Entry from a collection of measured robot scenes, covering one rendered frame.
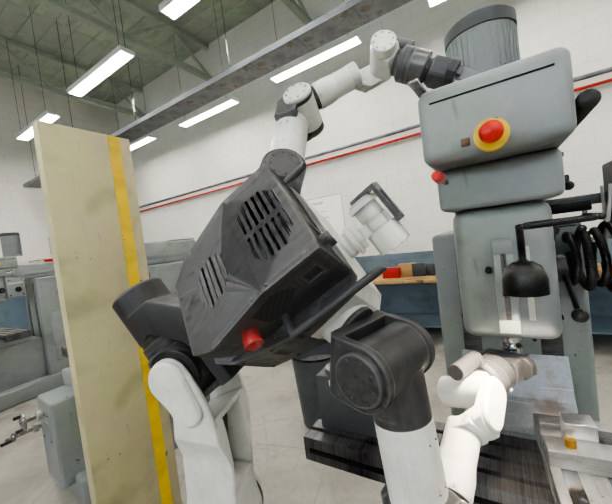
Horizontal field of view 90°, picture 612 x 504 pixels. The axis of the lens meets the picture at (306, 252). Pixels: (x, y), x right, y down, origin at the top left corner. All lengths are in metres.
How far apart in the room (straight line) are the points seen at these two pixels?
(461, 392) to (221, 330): 0.52
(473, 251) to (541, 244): 0.13
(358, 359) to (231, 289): 0.21
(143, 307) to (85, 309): 1.15
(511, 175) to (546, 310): 0.31
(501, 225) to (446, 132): 0.26
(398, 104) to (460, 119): 4.88
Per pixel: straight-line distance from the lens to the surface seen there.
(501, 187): 0.81
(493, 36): 1.21
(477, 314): 0.88
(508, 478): 1.11
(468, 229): 0.85
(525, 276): 0.67
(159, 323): 0.70
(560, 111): 0.74
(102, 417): 1.98
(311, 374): 2.72
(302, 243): 0.41
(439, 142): 0.74
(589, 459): 1.02
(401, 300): 5.45
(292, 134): 0.81
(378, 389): 0.44
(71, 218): 1.86
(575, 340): 1.39
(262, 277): 0.43
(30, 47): 9.34
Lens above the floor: 1.60
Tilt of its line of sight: 2 degrees down
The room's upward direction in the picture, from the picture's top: 7 degrees counter-clockwise
